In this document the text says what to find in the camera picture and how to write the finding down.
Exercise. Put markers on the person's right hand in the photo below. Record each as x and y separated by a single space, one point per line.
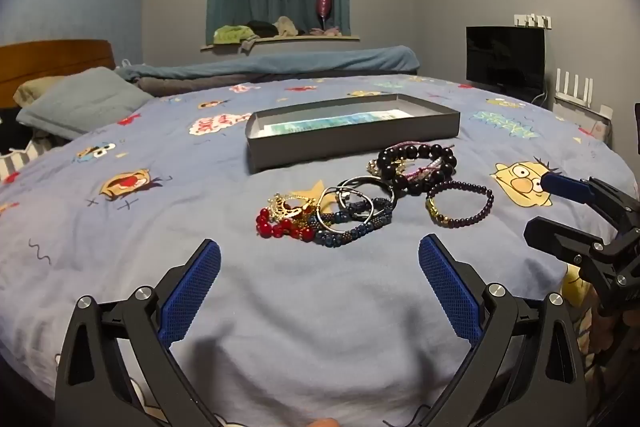
610 332

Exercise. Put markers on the pink balloon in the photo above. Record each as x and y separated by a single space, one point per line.
323 4

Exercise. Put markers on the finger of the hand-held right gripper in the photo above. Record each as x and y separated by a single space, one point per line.
565 187
555 237

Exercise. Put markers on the wooden headboard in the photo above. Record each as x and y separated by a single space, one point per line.
55 59

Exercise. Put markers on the grey folded blanket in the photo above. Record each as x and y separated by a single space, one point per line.
200 83

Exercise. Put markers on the black monitor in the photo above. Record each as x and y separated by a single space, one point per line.
505 57

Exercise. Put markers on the cartoon printed bed sheet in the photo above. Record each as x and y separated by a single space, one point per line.
125 257

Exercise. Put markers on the wall hook rack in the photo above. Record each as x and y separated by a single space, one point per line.
532 21

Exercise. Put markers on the grey-blue pillow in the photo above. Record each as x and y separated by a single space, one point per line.
85 99

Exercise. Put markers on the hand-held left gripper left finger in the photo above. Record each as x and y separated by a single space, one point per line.
192 292

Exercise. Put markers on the beige pillow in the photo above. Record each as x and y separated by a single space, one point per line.
35 89

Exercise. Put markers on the pink cloth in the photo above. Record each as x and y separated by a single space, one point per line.
327 32

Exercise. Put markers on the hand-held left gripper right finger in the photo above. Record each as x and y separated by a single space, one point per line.
447 287

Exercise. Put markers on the blue folded blanket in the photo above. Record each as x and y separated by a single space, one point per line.
280 59

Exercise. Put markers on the striped cloth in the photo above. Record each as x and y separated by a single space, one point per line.
20 159

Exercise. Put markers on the beige cloth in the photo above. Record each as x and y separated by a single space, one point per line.
287 27

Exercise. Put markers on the black cloth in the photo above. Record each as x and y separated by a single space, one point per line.
262 28

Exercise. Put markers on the green cloth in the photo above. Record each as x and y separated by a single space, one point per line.
230 34

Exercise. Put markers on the grey cardboard box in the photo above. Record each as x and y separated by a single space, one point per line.
350 142

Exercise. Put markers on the white router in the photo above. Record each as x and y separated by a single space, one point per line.
580 107

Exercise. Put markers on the printed green paper sheet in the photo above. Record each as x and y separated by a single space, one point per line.
330 123

